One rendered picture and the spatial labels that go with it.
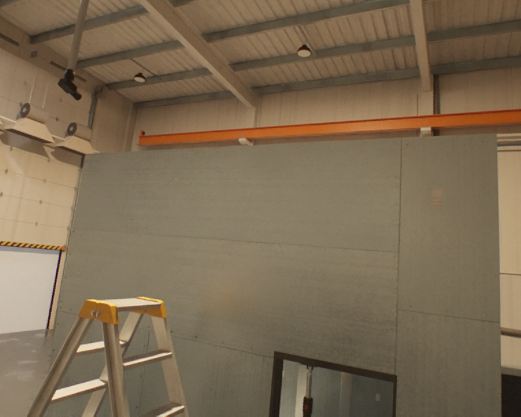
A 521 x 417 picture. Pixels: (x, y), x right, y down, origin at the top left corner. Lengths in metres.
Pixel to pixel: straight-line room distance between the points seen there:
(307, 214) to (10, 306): 11.37
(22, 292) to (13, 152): 3.88
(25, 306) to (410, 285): 11.96
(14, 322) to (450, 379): 12.01
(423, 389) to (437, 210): 0.76
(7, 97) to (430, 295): 11.56
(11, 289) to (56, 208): 2.48
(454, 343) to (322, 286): 0.60
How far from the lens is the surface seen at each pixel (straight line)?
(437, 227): 1.96
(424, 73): 10.43
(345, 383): 5.69
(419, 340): 1.97
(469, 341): 1.96
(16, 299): 12.92
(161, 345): 2.03
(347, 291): 2.00
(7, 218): 12.19
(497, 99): 11.30
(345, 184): 2.04
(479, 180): 1.99
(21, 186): 12.37
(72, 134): 12.57
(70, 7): 11.35
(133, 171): 2.77
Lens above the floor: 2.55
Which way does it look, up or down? 11 degrees up
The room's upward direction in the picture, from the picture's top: 6 degrees clockwise
